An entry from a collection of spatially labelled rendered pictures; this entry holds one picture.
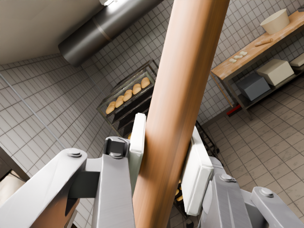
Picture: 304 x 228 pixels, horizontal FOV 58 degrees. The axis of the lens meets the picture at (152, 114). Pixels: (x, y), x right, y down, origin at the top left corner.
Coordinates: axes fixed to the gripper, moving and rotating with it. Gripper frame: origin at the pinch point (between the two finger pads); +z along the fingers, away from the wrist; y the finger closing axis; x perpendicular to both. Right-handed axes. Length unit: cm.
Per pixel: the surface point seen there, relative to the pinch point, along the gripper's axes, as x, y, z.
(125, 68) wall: -56, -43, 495
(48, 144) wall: -96, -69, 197
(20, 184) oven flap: -100, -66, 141
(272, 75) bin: -6, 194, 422
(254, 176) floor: -121, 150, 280
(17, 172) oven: -96, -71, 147
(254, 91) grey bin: -38, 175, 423
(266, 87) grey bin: -27, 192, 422
